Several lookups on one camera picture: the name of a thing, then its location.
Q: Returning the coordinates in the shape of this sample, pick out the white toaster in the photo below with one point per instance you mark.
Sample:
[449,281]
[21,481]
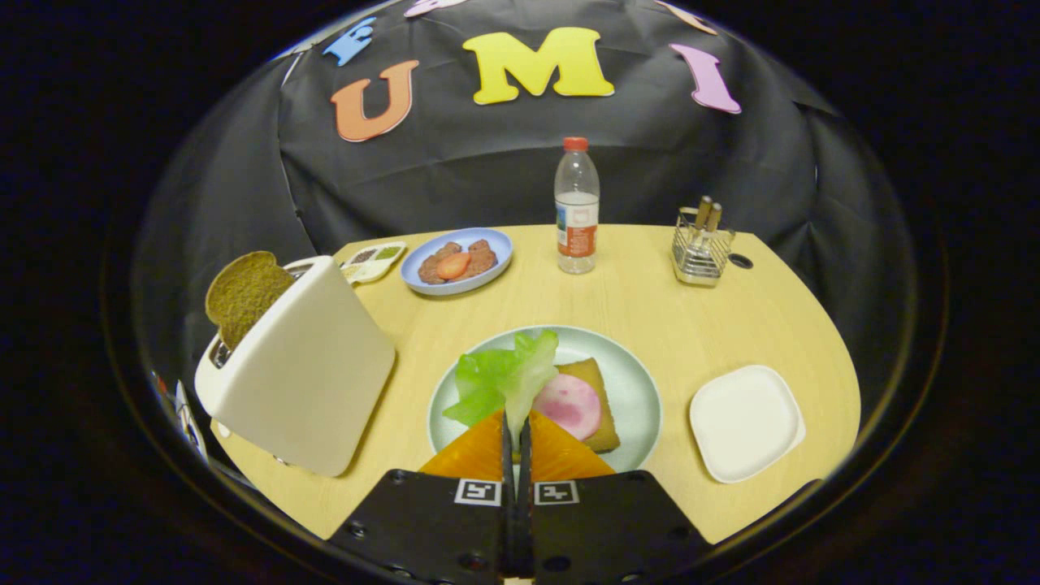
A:
[309,382]

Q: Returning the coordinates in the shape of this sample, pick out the clear water bottle red cap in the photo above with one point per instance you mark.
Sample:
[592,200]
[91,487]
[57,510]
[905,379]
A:
[577,219]

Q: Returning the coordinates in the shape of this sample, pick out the white square plate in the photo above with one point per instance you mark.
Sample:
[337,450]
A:
[747,422]

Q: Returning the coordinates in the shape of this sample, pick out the pink ham slice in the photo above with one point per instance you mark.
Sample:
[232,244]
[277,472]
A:
[569,406]

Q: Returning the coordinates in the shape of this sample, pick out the green lettuce leaf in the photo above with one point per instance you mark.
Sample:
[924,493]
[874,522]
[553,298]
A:
[487,382]

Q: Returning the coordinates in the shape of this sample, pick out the brown bread slice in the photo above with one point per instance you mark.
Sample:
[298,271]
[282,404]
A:
[244,292]

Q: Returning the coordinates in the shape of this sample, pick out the square toast slice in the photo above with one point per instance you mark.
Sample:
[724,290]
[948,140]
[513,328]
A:
[609,435]

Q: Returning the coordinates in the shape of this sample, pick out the brown meat patty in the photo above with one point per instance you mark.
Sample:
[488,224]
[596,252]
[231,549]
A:
[429,268]
[483,256]

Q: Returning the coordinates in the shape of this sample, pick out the blue plate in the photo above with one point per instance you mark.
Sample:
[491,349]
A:
[496,244]

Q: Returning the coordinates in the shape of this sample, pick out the white divided seasoning tray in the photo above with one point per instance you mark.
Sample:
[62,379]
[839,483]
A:
[372,262]

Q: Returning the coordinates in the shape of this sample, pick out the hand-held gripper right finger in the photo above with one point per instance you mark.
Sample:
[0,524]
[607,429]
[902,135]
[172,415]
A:
[609,528]

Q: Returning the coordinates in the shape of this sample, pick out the red tomato slice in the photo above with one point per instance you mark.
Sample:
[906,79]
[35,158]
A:
[453,266]

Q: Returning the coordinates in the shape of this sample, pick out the pale green round plate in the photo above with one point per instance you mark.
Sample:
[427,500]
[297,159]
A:
[630,382]

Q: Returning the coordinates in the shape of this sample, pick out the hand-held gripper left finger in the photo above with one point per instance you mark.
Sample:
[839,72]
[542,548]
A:
[422,528]

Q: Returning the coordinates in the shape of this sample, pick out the black backdrop cloth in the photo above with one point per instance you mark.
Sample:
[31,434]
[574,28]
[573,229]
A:
[487,179]

